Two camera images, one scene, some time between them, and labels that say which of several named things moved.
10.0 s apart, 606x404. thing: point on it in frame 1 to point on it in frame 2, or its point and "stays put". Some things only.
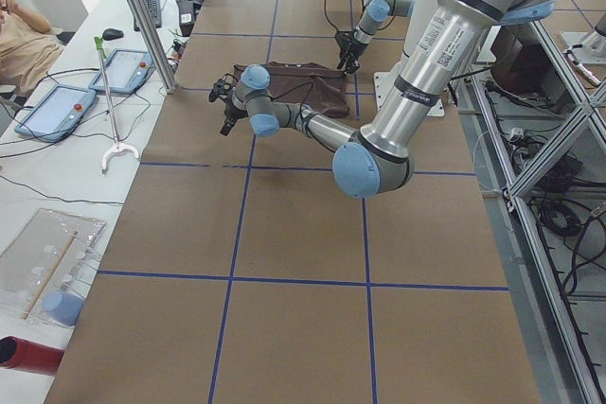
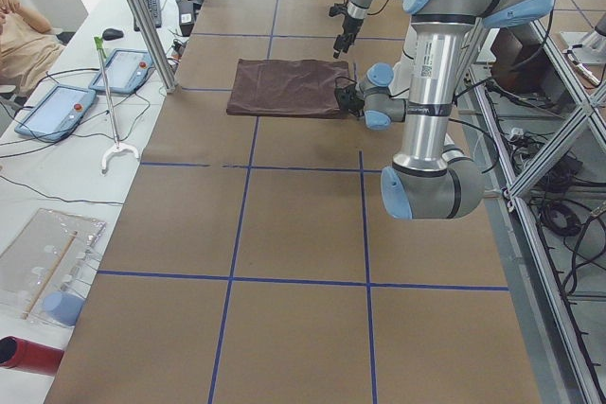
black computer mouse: x=110 y=34 stays put
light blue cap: x=62 y=307 stays put
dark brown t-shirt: x=319 y=87 stays put
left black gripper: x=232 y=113 to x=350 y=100
